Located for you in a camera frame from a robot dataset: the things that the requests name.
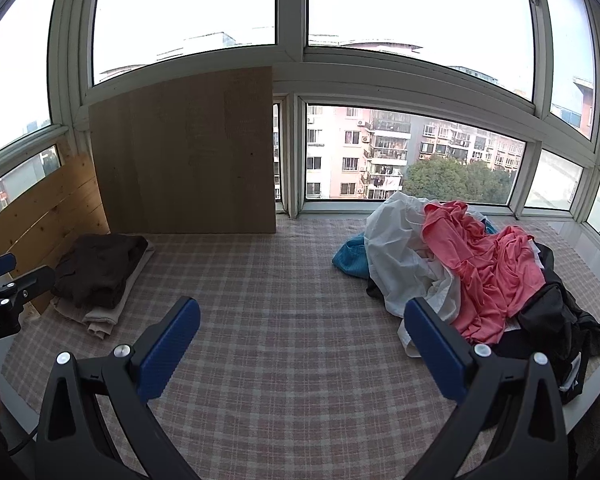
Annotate pine plank panel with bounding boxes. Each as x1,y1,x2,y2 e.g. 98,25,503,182
0,137,111,316

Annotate folded brown garment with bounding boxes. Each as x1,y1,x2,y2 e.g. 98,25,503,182
51,234,148,310

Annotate large wooden board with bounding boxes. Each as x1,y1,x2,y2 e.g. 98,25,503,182
88,66,277,235

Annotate black garment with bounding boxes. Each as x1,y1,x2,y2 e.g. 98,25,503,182
500,242,600,406

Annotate pink shirt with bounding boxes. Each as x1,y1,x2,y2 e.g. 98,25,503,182
422,201,561,346

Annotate green trees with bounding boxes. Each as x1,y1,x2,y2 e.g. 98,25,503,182
402,155,518,206

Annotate white window frame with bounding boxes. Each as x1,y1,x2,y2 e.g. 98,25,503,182
0,0,600,241

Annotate apartment buildings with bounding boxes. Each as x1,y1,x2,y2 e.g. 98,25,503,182
274,102,526,201

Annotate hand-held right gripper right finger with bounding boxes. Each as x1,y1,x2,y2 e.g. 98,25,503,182
403,297,570,480

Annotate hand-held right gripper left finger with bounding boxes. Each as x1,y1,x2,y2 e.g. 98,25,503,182
36,296,202,480

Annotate white shirt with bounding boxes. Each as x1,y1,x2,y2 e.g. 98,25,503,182
365,192,487,358

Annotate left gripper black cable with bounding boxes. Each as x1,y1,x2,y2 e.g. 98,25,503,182
5,427,37,457

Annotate folded beige knit garment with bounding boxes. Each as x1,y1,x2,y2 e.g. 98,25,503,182
50,240,156,339

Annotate blue garment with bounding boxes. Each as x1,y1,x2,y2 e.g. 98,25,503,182
332,232,372,281

